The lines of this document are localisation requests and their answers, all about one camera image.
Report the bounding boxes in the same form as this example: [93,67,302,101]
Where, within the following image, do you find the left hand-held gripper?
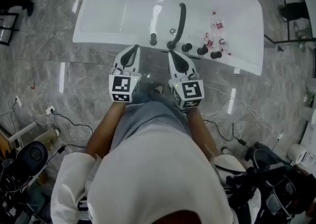
[108,44,142,104]

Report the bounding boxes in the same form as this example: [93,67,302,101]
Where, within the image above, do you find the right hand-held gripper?
[167,49,205,112]

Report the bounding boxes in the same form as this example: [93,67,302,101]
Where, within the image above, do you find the person's left forearm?
[85,100,127,160]

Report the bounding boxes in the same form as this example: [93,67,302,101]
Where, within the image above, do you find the person's right forearm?
[185,107,220,157]

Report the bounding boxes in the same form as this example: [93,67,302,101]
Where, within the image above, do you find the white bathtub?
[72,0,264,76]

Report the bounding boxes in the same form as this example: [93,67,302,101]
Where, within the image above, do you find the person's dark shoe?
[147,83,166,100]

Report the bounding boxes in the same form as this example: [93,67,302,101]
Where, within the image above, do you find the black curved faucet spout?
[166,2,187,50]

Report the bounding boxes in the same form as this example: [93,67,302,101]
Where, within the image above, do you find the pile of clear plastic bottles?
[189,10,233,57]

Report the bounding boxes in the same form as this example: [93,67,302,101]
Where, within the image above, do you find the person's grey trousers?
[109,87,193,153]

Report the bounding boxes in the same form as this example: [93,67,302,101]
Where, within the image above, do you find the white cylinder roll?
[37,128,61,144]

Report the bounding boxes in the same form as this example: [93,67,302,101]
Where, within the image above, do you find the person's white hooded top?
[50,123,262,224]

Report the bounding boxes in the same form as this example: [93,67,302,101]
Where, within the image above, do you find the black cloth bundle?
[278,2,310,22]

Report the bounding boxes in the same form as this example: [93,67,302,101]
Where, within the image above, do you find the black round seat device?
[15,140,49,177]

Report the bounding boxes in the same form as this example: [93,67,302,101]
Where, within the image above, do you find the black backpack gear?
[226,141,316,224]

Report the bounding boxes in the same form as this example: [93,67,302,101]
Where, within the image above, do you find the white round bin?
[286,143,316,169]

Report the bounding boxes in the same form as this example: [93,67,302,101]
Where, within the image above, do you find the black power cable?
[50,110,94,135]

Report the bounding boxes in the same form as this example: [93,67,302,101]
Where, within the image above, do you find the long white cable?
[202,83,281,142]

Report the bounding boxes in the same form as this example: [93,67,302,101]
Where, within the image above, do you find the black cable with adapter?
[203,119,247,146]

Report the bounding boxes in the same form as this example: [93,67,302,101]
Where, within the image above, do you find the black metal frame stand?
[0,12,20,46]

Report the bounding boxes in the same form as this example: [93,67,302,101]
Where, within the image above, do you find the black metal frame table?
[258,0,316,45]

